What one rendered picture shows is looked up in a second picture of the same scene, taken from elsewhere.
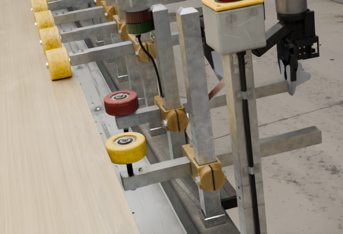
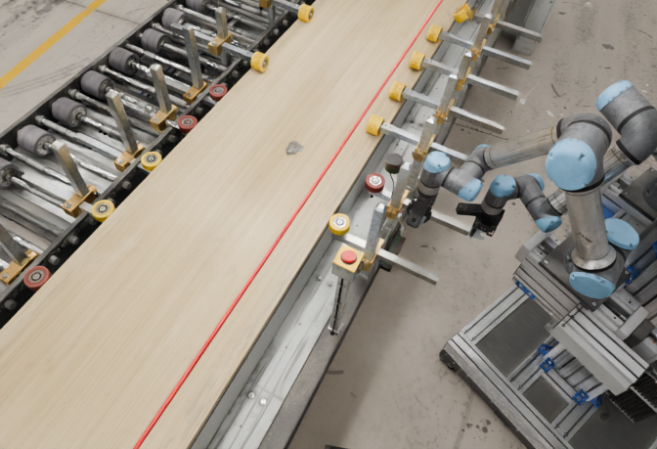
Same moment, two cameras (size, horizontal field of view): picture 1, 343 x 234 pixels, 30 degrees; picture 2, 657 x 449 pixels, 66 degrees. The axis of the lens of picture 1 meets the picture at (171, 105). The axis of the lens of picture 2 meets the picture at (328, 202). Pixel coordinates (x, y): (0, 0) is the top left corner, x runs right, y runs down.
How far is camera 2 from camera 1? 118 cm
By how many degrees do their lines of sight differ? 41
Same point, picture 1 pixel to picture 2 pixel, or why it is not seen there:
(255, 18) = (349, 274)
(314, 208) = not seen: hidden behind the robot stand
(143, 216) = (359, 232)
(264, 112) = not seen: hidden behind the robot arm
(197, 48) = (377, 224)
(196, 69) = (374, 229)
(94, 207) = (288, 256)
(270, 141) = (409, 267)
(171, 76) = (398, 196)
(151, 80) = (416, 166)
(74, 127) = (334, 188)
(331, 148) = not seen: hidden behind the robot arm
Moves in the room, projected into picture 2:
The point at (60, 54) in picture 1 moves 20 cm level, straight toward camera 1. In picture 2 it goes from (375, 124) to (354, 155)
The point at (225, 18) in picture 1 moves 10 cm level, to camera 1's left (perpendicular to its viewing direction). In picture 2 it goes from (335, 266) to (309, 246)
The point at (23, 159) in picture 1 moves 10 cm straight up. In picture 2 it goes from (296, 196) to (297, 179)
